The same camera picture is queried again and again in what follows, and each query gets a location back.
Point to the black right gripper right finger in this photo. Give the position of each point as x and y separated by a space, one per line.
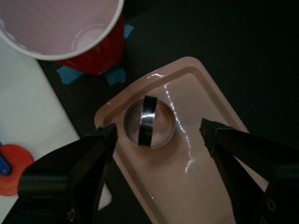
248 163

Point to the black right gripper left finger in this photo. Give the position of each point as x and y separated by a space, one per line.
58 175

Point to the pink plastic tray plate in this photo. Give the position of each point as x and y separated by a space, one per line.
187 175

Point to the orange round toy disc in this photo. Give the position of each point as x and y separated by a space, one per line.
17 172

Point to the blue toy piece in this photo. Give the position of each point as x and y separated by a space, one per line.
4 166

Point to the white cutting board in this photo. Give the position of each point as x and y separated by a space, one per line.
27 116

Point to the metal pot lid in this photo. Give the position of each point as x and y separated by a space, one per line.
150 122

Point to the blue tape piece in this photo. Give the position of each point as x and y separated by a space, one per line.
115 75
70 75
128 30

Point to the red plastic cup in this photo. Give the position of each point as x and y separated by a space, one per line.
78 32

